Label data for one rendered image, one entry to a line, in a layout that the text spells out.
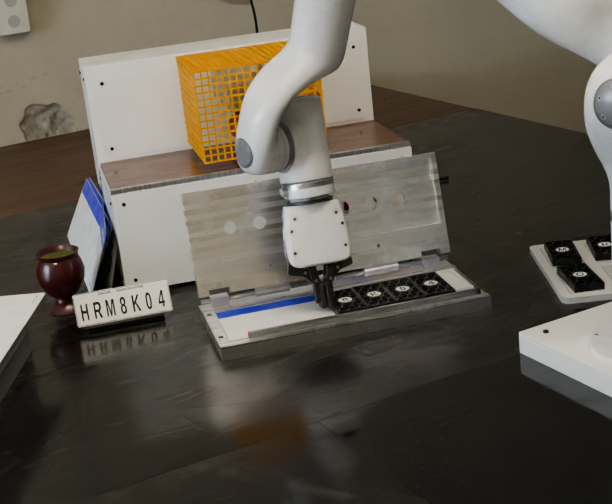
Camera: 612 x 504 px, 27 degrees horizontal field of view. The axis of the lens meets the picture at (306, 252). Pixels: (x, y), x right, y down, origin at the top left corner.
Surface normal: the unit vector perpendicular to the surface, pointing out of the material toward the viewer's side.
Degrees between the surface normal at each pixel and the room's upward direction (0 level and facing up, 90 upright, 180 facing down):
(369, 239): 75
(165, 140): 90
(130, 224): 90
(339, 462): 0
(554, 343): 0
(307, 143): 79
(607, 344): 0
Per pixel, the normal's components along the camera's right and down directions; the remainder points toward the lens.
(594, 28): 0.23, 0.71
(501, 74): 0.47, 0.23
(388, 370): -0.11, -0.94
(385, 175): 0.21, 0.04
